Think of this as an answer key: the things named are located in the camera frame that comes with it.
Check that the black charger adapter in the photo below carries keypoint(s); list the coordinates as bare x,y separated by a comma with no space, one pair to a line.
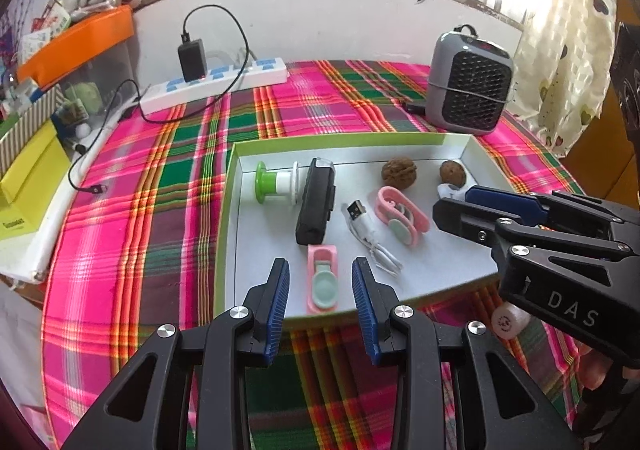
192,59

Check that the green toy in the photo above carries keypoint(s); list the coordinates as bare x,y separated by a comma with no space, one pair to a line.
82,95

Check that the brown walnut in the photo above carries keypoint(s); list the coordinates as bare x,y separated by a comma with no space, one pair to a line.
399,173
452,173

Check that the dark panel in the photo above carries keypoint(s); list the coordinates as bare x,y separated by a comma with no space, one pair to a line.
627,75

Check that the striped green white box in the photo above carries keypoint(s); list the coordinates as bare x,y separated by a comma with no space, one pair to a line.
35,120

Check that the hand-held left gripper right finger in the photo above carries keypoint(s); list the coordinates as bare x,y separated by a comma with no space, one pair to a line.
367,310

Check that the plaid blanket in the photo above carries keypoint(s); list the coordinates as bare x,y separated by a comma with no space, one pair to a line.
165,210

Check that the pink clip with mint pad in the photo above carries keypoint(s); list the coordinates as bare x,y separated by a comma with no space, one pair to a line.
324,290

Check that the clear bin with orange lid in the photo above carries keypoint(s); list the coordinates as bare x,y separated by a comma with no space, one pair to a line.
80,37

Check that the green white cardboard box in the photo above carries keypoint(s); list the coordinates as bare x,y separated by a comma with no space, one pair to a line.
270,230

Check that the green white spool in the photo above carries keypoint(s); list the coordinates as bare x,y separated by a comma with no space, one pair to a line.
262,182

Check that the grey space heater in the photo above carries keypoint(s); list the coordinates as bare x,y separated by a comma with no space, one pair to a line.
465,85

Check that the black bike light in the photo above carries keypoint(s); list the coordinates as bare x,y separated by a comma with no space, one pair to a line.
312,210

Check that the brown wooden furniture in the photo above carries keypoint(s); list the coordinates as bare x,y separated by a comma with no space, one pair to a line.
610,165

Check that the white ribbed cap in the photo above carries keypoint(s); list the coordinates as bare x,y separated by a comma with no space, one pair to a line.
507,322

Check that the person's right hand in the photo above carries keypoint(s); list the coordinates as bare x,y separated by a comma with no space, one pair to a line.
597,372

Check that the cream printed curtain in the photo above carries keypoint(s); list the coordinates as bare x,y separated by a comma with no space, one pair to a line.
565,55

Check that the pile of colourful packets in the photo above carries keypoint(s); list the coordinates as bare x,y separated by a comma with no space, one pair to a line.
50,17

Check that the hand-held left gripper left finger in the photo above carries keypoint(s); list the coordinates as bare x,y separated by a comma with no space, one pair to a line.
277,310

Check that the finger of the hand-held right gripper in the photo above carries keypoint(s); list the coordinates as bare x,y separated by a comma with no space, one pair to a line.
500,202
465,222

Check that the white power strip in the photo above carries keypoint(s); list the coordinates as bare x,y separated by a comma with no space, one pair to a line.
160,100

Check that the yellow cardboard box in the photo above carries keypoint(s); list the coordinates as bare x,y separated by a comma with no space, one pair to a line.
30,180

